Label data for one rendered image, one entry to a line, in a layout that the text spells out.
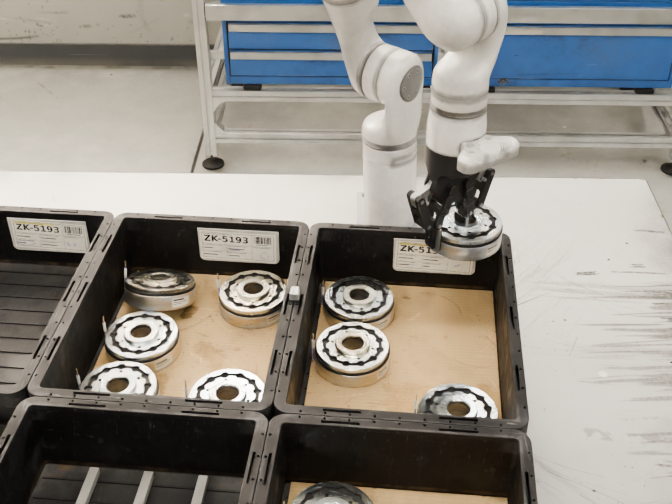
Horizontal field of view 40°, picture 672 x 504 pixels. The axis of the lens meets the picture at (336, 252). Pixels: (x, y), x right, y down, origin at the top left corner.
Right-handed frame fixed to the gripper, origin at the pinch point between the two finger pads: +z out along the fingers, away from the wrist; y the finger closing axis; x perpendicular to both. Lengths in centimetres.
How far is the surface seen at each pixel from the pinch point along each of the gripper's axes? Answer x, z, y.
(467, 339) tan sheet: 4.9, 16.5, -1.0
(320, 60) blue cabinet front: -164, 60, -90
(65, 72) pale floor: -293, 102, -44
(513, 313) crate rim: 12.5, 6.4, -1.3
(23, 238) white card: -49, 11, 44
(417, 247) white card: -9.1, 9.2, -2.7
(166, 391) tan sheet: -10.5, 16.3, 39.3
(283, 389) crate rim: 7.0, 6.2, 31.3
